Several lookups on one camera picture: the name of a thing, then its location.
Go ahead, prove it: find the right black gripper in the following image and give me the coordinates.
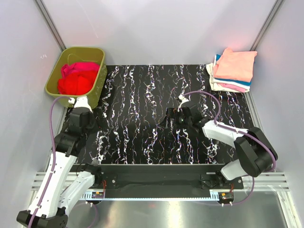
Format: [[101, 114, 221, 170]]
[[160, 108, 192, 130]]

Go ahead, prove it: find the red t-shirt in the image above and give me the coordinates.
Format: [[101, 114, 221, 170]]
[[57, 70, 97, 95]]

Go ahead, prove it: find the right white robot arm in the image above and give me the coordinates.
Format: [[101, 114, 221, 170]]
[[161, 105, 278, 188]]

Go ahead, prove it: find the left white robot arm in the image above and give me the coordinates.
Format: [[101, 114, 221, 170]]
[[16, 107, 105, 228]]

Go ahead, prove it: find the folded cream t-shirt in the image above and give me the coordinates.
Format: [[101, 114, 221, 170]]
[[206, 58, 250, 93]]

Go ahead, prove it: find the folded pink t-shirt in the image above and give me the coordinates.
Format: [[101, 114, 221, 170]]
[[218, 83, 250, 93]]

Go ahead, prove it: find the magenta t-shirt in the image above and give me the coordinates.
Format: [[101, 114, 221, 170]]
[[61, 62, 100, 78]]

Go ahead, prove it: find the olive green plastic bin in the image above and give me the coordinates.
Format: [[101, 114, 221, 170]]
[[45, 47, 107, 109]]

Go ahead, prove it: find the folded blue t-shirt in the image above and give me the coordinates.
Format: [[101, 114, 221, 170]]
[[215, 54, 251, 86]]

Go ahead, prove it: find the folded peach t-shirt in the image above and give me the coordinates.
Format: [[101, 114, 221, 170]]
[[214, 47, 257, 83]]

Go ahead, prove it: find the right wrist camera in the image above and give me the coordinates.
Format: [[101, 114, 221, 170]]
[[177, 95, 189, 112]]

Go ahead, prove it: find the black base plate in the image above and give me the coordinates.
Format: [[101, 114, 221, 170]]
[[99, 164, 244, 190]]

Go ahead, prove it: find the left aluminium corner post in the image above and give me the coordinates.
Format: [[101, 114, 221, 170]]
[[34, 0, 66, 51]]

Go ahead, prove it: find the aluminium corner post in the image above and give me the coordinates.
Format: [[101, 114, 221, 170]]
[[250, 0, 285, 51], [34, 0, 66, 51]]

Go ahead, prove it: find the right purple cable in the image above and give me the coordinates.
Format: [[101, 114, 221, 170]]
[[178, 91, 278, 207]]

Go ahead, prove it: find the aluminium frame rail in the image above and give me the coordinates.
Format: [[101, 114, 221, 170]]
[[30, 171, 291, 190]]

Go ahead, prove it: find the right aluminium corner post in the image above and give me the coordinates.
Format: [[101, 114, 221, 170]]
[[250, 0, 285, 51]]

